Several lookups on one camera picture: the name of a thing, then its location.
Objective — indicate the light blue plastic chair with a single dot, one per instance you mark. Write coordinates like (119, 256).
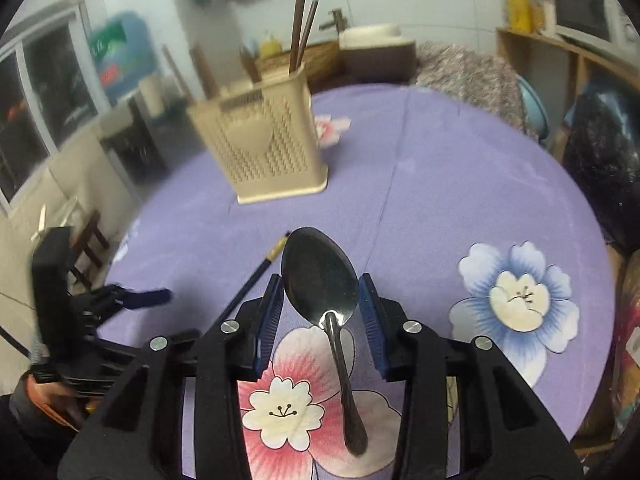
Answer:
(535, 110)

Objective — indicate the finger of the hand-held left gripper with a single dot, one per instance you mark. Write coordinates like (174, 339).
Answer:
(150, 341)
(147, 297)

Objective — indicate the wooden stool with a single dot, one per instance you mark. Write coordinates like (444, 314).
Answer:
(92, 240)

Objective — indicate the beige perforated utensil holder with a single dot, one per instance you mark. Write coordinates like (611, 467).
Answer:
(280, 160)

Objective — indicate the colourful printed bag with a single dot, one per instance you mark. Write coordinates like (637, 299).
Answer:
(627, 350)

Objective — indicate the black plastic bag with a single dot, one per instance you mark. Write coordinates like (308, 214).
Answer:
(605, 160)

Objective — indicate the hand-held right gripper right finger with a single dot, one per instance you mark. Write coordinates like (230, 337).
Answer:
(370, 320)

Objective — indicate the wicker basket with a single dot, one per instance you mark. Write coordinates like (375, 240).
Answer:
(322, 62)

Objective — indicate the person's left hand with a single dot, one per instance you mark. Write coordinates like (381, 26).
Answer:
(55, 402)

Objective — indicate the metal faucet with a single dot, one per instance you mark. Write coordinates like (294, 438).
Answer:
(334, 21)

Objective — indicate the white microwave oven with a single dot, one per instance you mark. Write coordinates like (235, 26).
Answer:
(585, 12)

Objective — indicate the patterned chair cushion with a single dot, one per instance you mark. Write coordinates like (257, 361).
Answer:
(465, 85)

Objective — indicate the brown and white basin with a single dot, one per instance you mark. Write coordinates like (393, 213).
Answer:
(375, 55)

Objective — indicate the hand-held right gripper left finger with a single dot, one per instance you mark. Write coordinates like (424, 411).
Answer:
(270, 320)

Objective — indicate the metal spoon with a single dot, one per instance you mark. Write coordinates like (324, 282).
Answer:
(320, 275)

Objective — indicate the window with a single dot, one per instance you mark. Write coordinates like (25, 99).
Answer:
(45, 100)

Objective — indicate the black chopstick wide yellow band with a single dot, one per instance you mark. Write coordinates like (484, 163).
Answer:
(250, 285)

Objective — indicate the wooden shelf unit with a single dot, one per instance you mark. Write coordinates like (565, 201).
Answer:
(540, 55)

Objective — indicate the blue printed bag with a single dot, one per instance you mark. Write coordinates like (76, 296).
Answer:
(122, 55)

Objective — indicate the purple floral tablecloth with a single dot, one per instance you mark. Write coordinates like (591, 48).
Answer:
(450, 200)

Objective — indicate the brown wooden spoon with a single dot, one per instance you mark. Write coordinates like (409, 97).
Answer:
(205, 72)

